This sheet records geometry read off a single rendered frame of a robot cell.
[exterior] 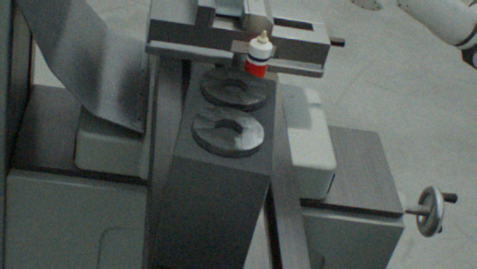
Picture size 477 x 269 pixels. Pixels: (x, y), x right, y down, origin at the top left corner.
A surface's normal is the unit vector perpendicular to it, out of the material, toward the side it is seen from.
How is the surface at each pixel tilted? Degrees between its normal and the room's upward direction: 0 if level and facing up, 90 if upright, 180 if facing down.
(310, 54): 90
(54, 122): 0
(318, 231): 90
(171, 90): 0
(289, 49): 90
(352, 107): 0
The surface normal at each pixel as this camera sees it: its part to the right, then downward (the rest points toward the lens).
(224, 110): 0.17, -0.79
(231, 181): -0.12, 0.58
